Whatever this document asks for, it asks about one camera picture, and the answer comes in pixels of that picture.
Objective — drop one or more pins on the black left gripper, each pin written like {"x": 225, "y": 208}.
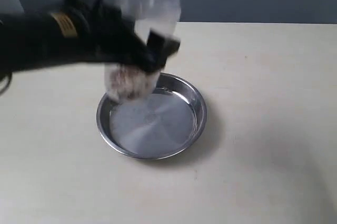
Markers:
{"x": 116, "y": 42}

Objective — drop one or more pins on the clear plastic shaker bottle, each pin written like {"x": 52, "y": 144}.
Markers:
{"x": 128, "y": 83}

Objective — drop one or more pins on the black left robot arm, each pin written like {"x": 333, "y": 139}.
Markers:
{"x": 79, "y": 31}

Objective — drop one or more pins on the round stainless steel plate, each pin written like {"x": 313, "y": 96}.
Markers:
{"x": 160, "y": 126}

